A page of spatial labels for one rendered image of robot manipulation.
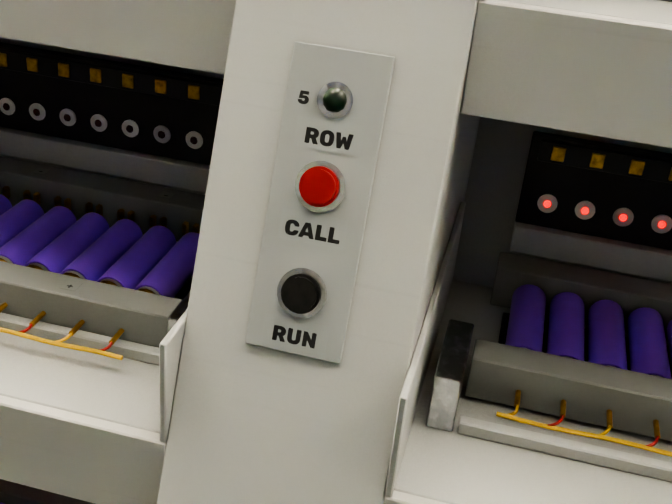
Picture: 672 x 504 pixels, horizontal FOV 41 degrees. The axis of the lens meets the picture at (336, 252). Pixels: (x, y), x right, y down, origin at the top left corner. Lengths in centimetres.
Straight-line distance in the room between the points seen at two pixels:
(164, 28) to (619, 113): 19
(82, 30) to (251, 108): 9
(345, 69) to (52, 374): 20
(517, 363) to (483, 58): 14
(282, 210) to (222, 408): 9
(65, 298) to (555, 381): 23
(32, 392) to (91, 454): 4
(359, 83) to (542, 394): 17
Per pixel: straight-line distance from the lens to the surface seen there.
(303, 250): 36
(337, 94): 35
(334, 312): 36
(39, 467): 43
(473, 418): 41
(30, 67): 58
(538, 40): 36
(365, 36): 36
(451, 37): 35
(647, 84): 36
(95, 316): 44
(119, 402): 42
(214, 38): 38
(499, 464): 40
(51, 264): 49
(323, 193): 35
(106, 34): 40
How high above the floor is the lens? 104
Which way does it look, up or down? 7 degrees down
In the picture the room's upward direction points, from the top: 10 degrees clockwise
